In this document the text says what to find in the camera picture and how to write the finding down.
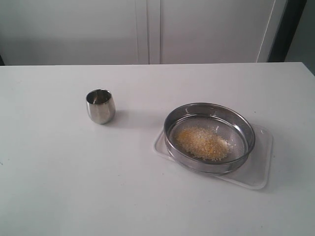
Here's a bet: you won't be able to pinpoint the stainless steel cup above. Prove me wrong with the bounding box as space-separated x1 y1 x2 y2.
86 89 116 124

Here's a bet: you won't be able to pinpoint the yellow and white grains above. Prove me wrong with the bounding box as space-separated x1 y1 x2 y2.
175 126 230 161

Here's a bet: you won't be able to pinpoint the clear plastic tray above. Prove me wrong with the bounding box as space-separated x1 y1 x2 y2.
154 124 273 190

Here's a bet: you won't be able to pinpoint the round steel mesh sieve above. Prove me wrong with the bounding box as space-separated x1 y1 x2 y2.
163 103 255 175

